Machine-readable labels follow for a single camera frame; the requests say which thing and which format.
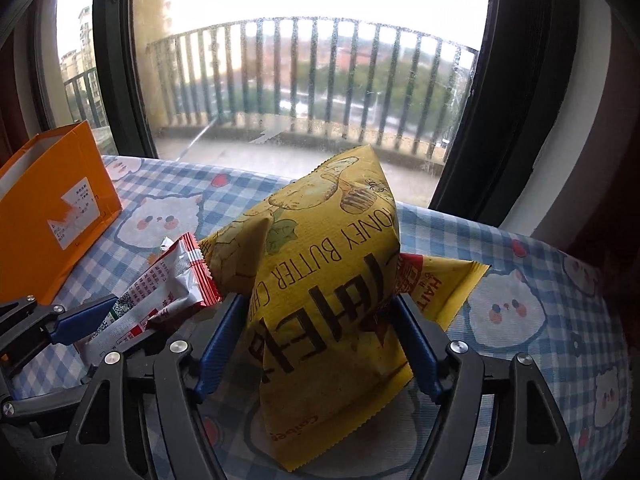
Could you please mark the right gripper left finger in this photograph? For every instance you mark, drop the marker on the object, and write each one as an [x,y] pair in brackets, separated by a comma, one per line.
[107,438]

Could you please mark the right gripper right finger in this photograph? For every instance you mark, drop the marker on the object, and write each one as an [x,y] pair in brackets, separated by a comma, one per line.
[527,437]

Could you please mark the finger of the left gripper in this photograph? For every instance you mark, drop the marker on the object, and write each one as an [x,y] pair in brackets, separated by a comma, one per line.
[28,327]

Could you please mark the red white silver snack packet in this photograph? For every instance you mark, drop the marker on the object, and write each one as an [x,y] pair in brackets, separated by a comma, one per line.
[174,284]

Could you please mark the yellow honey butter chip bag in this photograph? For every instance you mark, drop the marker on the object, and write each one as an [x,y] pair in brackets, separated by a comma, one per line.
[320,260]

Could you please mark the orange cardboard box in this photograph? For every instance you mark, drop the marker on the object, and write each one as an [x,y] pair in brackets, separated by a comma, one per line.
[56,201]

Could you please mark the blue checkered bear tablecloth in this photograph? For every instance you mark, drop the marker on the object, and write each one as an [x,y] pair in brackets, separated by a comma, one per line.
[533,299]

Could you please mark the balcony metal railing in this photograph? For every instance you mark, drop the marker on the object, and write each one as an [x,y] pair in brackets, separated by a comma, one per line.
[307,81]

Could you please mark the black window frame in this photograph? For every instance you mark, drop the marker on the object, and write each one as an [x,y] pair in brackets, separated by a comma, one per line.
[89,59]

